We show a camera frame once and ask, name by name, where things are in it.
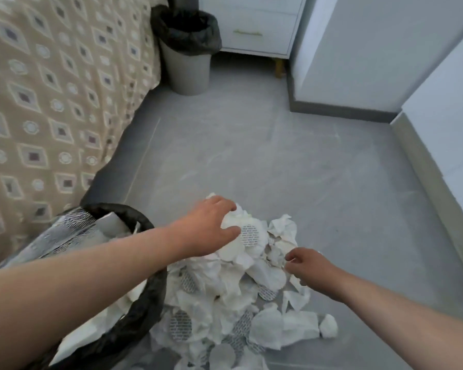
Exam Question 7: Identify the silver foil bag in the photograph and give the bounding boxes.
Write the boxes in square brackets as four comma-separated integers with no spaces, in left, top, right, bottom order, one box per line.
[0,207,101,263]

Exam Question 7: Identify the tissues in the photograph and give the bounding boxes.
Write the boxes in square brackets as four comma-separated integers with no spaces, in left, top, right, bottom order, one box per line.
[52,211,147,365]

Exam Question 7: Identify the grey bed base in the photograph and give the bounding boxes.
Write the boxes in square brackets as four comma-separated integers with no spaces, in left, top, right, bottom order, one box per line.
[79,84,170,212]

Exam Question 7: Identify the person's left forearm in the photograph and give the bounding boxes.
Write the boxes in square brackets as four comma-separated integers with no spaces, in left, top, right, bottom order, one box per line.
[0,225,186,370]

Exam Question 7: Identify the white nightstand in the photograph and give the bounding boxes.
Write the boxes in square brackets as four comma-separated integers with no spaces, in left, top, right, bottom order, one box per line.
[198,0,308,80]

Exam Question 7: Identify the person's right forearm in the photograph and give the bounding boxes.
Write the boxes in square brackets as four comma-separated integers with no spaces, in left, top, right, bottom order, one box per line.
[331,273,463,370]

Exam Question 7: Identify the person's right hand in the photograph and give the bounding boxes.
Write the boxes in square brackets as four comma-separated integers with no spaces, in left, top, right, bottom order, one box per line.
[284,247,346,303]

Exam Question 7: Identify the pile of white tissue scraps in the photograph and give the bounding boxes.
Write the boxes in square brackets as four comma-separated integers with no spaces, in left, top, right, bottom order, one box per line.
[150,192,339,370]

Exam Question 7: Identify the white wardrobe beige plinth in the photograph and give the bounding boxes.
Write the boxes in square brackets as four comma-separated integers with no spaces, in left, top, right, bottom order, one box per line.
[389,23,463,289]

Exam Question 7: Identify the white trash bin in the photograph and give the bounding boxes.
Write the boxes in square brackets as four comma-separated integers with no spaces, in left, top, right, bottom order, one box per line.
[150,4,223,96]

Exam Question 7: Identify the dark grey skirting board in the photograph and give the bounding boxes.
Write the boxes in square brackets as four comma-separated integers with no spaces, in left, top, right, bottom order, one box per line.
[287,79,398,124]

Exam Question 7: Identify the beige patterned bedspread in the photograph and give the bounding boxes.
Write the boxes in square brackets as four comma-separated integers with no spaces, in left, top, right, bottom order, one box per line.
[0,0,169,272]

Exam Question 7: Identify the person's left hand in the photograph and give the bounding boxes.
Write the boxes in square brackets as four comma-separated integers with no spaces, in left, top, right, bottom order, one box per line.
[169,195,242,263]

